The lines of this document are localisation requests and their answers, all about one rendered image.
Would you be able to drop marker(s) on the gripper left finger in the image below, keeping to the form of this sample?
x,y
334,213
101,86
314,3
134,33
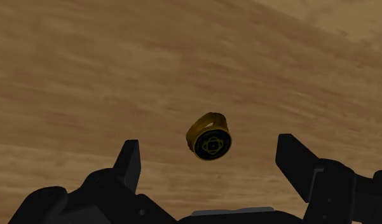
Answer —
x,y
116,192

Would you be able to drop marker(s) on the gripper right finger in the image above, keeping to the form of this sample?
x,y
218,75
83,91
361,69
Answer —
x,y
330,186

